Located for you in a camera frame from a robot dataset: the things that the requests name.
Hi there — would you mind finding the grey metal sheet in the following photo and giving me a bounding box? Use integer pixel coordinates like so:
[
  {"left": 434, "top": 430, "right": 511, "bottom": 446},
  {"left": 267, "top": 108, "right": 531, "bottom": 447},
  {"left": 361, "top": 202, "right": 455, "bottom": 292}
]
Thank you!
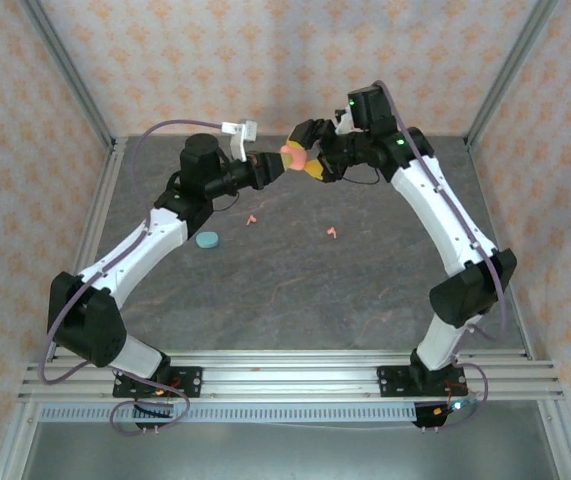
[{"left": 22, "top": 419, "right": 561, "bottom": 480}]

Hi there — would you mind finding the black controller board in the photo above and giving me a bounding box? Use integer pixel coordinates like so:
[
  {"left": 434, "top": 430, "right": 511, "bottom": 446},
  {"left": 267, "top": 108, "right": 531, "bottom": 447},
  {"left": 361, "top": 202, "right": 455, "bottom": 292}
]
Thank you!
[
  {"left": 132, "top": 399, "right": 176, "bottom": 432},
  {"left": 413, "top": 397, "right": 479, "bottom": 431}
]

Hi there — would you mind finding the aluminium side rail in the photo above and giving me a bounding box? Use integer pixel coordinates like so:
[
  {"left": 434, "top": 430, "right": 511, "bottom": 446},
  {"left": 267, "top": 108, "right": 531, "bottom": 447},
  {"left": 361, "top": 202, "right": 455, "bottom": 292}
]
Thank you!
[
  {"left": 0, "top": 137, "right": 129, "bottom": 480},
  {"left": 463, "top": 137, "right": 571, "bottom": 480}
]

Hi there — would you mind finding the coral earbud charging case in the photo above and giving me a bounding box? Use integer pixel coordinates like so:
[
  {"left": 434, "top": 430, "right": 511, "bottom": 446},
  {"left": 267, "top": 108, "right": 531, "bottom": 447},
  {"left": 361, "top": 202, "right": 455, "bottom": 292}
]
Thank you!
[{"left": 279, "top": 141, "right": 309, "bottom": 172}]

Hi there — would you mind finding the grey slotted cable duct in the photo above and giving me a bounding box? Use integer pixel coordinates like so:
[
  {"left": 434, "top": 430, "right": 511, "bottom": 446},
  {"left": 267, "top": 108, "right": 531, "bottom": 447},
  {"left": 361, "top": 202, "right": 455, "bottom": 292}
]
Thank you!
[{"left": 39, "top": 403, "right": 419, "bottom": 424}]

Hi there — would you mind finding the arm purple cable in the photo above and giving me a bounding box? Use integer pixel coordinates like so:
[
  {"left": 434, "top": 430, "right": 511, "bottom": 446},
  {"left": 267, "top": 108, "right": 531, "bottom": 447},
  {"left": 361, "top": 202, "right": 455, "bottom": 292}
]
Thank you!
[
  {"left": 374, "top": 79, "right": 511, "bottom": 432},
  {"left": 38, "top": 118, "right": 224, "bottom": 436}
]

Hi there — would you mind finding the aluminium frame post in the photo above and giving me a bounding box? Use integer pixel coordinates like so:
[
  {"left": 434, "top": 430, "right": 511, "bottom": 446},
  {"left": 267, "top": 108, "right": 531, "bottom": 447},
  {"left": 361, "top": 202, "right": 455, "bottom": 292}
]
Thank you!
[
  {"left": 463, "top": 0, "right": 561, "bottom": 149},
  {"left": 18, "top": 0, "right": 119, "bottom": 151}
]

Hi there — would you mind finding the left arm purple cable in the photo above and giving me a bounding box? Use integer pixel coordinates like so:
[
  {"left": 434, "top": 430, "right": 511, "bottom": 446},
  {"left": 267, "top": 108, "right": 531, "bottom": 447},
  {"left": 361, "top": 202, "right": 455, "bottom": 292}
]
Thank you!
[{"left": 38, "top": 118, "right": 224, "bottom": 436}]

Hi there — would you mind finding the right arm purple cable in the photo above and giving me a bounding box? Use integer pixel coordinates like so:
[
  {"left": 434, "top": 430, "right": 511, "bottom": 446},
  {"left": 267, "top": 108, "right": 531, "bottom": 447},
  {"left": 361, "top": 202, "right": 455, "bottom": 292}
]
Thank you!
[{"left": 374, "top": 79, "right": 511, "bottom": 432}]

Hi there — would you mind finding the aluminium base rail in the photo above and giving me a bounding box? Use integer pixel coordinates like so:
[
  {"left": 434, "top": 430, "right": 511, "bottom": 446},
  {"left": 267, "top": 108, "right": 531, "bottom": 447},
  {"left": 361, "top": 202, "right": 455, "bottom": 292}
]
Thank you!
[{"left": 17, "top": 348, "right": 565, "bottom": 404}]

